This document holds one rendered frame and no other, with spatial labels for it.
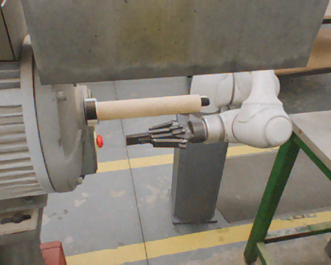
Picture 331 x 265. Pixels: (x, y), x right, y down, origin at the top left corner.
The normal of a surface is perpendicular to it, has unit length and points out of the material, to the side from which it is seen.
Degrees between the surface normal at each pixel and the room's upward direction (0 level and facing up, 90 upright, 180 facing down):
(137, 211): 0
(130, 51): 90
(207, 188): 90
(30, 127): 65
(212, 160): 90
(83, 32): 90
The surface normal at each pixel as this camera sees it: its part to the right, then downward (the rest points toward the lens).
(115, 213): 0.04, -0.79
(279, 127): 0.21, 0.24
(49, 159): 0.23, 0.47
